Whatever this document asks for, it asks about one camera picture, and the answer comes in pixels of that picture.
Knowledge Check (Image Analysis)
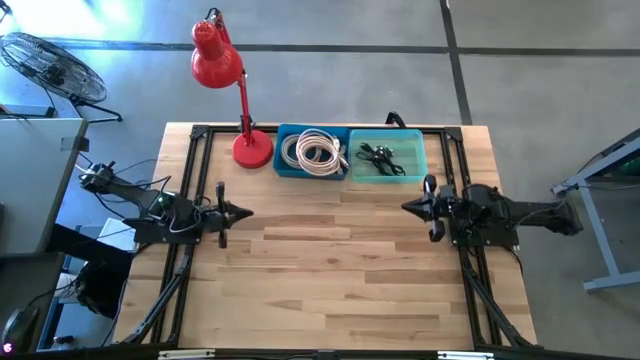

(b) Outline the blue plastic bin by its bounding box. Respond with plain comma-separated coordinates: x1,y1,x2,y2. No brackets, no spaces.
272,123,351,181

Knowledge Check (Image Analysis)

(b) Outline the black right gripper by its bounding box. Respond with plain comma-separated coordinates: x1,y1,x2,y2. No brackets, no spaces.
400,173,458,245

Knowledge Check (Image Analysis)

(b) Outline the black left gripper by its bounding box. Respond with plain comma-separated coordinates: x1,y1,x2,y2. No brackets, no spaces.
199,181,255,250

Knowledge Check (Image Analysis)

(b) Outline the grey desk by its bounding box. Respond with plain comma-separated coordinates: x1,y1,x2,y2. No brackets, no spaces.
0,117,90,257

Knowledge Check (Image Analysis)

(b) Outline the black bag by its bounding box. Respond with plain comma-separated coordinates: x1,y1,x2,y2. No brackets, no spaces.
74,259,132,320

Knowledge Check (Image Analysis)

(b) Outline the teal translucent plastic bin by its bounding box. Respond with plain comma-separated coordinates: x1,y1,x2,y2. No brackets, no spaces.
348,128,430,185

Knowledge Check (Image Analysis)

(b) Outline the red desk lamp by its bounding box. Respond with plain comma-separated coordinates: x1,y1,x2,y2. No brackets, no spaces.
189,7,275,169

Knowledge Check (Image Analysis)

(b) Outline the black floor fan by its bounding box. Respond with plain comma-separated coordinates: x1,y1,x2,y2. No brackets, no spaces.
0,31,124,125

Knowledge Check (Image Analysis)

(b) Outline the silver metal bracket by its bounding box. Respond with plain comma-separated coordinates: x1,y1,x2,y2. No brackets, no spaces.
158,348,217,360
436,350,495,360

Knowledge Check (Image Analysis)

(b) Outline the thin black cable bundle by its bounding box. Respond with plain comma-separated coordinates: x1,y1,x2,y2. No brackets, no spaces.
372,154,407,177

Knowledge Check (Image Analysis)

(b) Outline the black computer mouse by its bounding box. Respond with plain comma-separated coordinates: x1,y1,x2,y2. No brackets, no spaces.
1,304,40,355

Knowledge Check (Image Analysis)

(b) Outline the workbench with metal legs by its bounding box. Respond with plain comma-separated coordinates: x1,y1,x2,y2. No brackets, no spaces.
551,127,640,295

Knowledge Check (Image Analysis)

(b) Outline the white box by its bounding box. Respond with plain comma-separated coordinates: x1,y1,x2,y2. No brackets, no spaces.
97,217,139,252

